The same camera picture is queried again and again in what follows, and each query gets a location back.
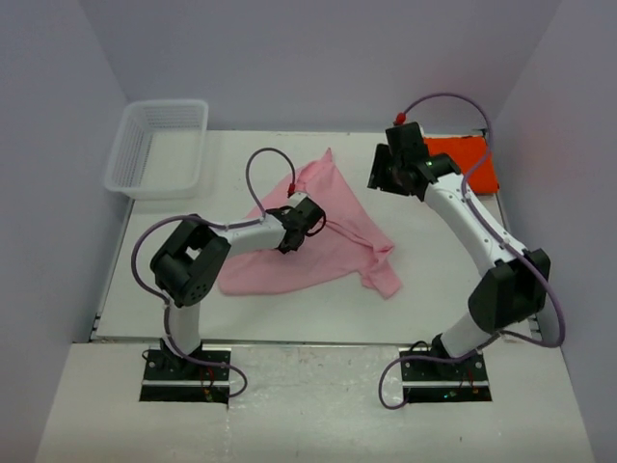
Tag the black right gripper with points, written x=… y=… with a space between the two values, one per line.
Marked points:
x=379 y=178

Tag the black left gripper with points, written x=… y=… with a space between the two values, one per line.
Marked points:
x=287 y=250

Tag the pink t shirt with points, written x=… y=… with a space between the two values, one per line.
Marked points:
x=348 y=242

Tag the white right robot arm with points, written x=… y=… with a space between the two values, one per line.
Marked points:
x=512 y=278

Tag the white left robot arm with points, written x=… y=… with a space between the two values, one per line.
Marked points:
x=189 y=262

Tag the orange folded t shirt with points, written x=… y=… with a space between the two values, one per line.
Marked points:
x=466 y=152

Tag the white plastic basket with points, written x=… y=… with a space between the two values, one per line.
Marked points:
x=158 y=150

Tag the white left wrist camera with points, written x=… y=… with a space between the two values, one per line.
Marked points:
x=296 y=198

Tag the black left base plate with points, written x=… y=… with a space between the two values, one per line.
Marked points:
x=166 y=380

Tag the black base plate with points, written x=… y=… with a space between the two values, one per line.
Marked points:
x=427 y=382
x=166 y=380

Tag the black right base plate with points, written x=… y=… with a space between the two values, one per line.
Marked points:
x=427 y=382

